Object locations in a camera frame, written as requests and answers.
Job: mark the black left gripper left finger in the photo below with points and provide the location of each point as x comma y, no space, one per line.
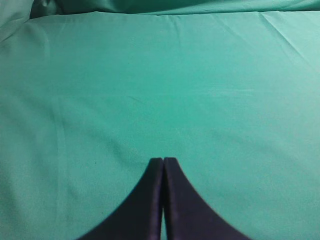
139,216

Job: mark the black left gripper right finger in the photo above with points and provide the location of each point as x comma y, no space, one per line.
187,215

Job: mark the green cloth backdrop and cover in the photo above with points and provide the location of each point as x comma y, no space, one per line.
90,90

